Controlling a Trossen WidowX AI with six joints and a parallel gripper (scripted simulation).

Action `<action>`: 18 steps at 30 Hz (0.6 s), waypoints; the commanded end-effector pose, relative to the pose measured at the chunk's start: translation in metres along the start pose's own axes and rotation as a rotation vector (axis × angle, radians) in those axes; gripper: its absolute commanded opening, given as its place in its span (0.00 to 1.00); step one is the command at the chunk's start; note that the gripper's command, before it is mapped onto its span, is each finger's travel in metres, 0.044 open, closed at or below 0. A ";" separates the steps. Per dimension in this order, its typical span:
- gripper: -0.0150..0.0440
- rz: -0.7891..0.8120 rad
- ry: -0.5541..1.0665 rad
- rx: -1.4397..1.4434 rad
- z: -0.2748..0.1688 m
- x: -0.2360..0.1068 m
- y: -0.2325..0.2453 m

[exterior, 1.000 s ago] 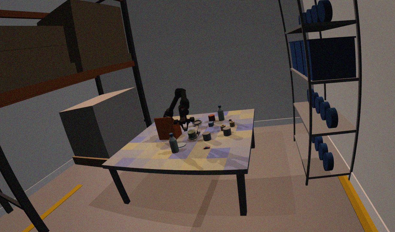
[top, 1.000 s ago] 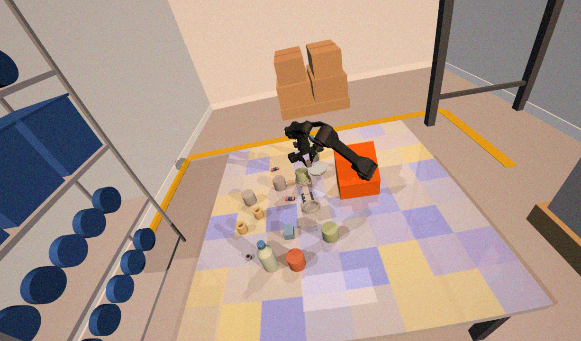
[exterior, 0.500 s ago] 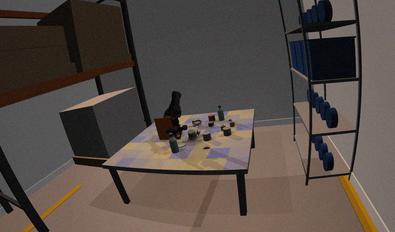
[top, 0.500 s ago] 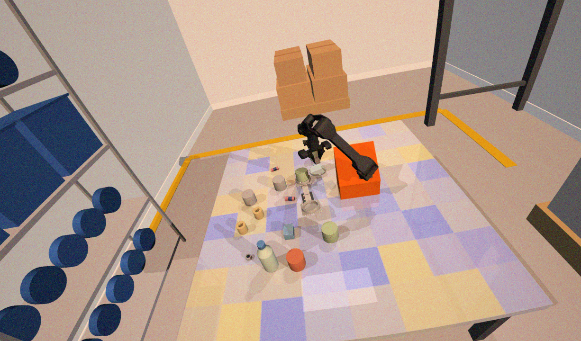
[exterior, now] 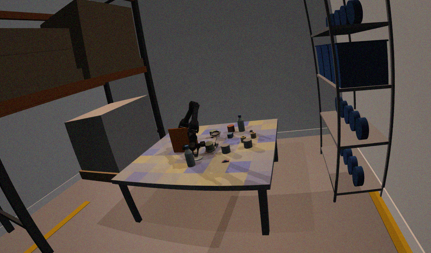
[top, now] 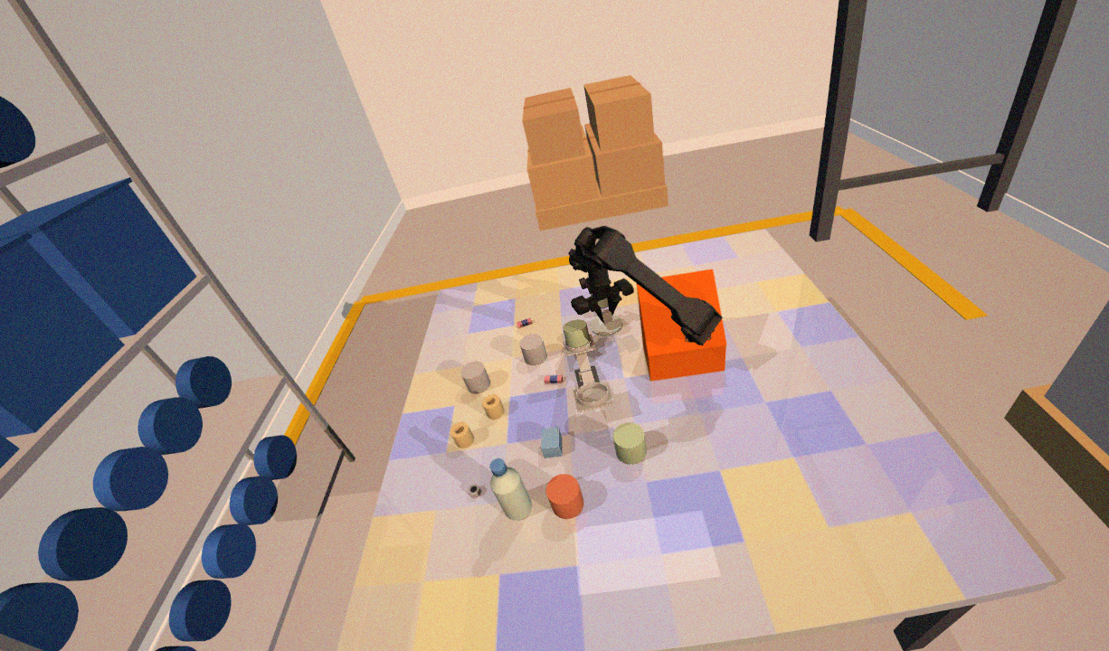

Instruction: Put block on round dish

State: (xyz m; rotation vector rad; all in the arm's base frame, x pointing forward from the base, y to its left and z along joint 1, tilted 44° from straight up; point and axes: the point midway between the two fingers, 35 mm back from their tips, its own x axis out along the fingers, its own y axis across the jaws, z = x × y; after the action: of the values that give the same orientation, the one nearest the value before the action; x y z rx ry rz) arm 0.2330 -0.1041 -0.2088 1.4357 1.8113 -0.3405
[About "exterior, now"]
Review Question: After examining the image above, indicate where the orange cylinder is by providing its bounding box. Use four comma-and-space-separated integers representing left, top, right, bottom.
227, 124, 235, 132

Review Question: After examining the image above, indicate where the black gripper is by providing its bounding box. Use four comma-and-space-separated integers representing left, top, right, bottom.
182, 141, 205, 152

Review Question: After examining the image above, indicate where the grey cylinder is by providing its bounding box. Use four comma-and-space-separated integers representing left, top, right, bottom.
243, 138, 252, 149
221, 143, 231, 154

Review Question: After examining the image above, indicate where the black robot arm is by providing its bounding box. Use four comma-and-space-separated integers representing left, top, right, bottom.
178, 101, 199, 150

